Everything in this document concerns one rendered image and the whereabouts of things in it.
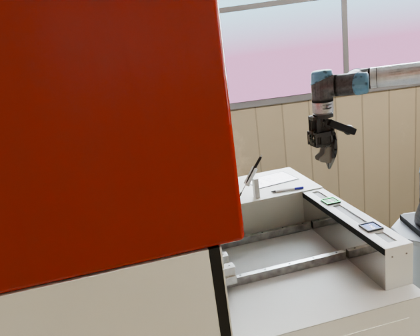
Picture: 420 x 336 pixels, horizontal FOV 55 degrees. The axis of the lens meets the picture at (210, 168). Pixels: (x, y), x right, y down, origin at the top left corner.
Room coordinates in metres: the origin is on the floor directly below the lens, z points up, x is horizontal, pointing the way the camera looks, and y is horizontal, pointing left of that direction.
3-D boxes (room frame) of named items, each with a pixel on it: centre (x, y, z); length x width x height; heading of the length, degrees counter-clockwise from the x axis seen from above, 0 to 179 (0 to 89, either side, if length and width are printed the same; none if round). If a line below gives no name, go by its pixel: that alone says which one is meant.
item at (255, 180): (1.58, -0.16, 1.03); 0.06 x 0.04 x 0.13; 101
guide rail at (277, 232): (1.48, -0.13, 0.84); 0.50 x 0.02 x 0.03; 101
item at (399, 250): (1.32, -0.47, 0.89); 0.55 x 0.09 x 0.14; 11
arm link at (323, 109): (1.44, -0.43, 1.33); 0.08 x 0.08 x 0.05
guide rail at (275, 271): (1.21, -0.18, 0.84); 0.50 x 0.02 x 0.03; 101
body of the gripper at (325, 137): (1.44, -0.43, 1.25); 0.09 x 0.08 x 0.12; 101
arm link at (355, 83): (1.41, -0.53, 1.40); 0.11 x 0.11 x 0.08; 63
